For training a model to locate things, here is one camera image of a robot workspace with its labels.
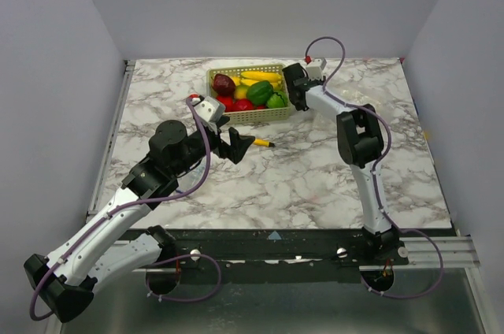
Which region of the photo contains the beige perforated plastic basket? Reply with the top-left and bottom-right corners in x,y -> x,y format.
206,64 -> 291,124

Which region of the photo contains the green bell pepper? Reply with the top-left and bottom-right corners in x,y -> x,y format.
246,82 -> 274,106

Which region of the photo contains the clear zip top bag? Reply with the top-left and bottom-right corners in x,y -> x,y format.
310,89 -> 398,138

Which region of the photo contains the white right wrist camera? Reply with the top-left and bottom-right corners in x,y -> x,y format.
305,56 -> 327,82

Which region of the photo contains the clear plastic box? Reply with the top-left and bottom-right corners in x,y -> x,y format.
176,159 -> 207,196

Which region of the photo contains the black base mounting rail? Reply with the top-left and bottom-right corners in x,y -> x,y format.
80,226 -> 410,286

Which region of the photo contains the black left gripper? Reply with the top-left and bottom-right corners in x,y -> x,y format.
172,116 -> 255,177

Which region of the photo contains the green striped watermelon toy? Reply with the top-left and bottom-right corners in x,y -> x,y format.
266,91 -> 289,109

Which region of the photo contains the red tomato toy left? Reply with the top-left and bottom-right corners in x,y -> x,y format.
216,95 -> 234,112

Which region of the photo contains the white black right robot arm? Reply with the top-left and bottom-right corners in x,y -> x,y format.
282,63 -> 399,265

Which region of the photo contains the red tomato toy middle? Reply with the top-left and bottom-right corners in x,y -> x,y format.
232,98 -> 255,112

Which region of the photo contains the yellow green mango toy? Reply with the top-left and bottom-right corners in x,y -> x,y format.
234,84 -> 249,101

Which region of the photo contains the dark red apple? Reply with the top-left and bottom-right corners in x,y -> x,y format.
212,73 -> 236,96

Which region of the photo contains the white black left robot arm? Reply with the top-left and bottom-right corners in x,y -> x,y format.
24,114 -> 255,323

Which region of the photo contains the red tomato toy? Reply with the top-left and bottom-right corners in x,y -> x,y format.
232,98 -> 255,112
216,95 -> 234,112

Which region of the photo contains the yellow banana upper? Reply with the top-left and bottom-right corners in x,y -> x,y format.
241,71 -> 282,83

